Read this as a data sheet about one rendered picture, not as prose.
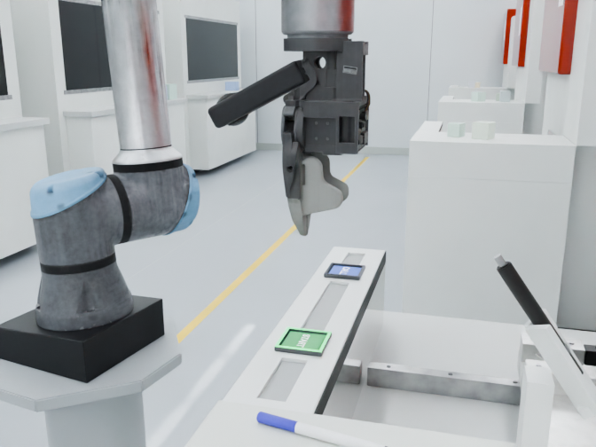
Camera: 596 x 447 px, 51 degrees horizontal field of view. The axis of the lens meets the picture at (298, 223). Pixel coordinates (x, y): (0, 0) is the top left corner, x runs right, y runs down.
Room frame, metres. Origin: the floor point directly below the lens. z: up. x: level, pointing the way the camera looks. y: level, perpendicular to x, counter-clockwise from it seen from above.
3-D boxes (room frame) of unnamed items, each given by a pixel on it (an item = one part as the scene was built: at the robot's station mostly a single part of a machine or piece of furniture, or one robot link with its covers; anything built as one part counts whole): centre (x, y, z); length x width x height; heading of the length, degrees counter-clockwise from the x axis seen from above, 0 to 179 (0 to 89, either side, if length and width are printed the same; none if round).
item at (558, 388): (0.72, -0.33, 0.89); 0.08 x 0.03 x 0.03; 75
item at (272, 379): (0.80, -0.04, 0.89); 0.55 x 0.09 x 0.14; 165
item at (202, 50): (7.81, 1.27, 1.00); 1.80 x 1.08 x 2.00; 165
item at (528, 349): (0.79, -0.35, 0.89); 0.08 x 0.03 x 0.03; 75
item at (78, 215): (0.96, 0.35, 1.05); 0.13 x 0.12 x 0.14; 128
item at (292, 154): (0.66, 0.00, 1.19); 0.05 x 0.02 x 0.09; 165
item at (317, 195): (0.66, -0.02, 1.14); 0.06 x 0.03 x 0.09; 75
